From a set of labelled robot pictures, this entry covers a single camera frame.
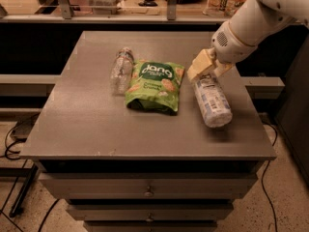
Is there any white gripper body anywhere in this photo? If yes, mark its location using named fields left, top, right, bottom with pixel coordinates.
left=211, top=21, right=257, bottom=64

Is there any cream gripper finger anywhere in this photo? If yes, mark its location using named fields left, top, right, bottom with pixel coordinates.
left=213, top=61, right=233, bottom=77
left=187, top=47, right=215, bottom=82

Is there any blue label plastic bottle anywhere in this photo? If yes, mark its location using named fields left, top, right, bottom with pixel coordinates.
left=193, top=73, right=233, bottom=129

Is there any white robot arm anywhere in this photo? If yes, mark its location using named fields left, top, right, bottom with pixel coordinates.
left=187, top=0, right=309, bottom=81

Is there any clear crushed plastic bottle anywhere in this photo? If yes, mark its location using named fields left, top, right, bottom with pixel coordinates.
left=110, top=47, right=134, bottom=95

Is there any green snack bag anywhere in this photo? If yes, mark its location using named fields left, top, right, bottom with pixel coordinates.
left=125, top=60, right=184, bottom=115

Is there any grey drawer cabinet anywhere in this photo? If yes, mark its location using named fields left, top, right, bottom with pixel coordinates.
left=22, top=31, right=275, bottom=232

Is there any top drawer knob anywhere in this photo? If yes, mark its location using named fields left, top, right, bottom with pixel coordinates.
left=144, top=186, right=155, bottom=197

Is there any drawer knob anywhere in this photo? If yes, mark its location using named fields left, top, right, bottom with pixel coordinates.
left=144, top=186, right=155, bottom=197
left=145, top=213, right=154, bottom=222

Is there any black stand leg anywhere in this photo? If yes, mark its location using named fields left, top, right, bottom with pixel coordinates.
left=0, top=164, right=38, bottom=218

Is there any black cable right floor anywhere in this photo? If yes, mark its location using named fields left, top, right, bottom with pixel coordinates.
left=260, top=121, right=279, bottom=232

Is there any black cables left floor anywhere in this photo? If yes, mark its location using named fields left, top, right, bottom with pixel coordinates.
left=0, top=113, right=61, bottom=232

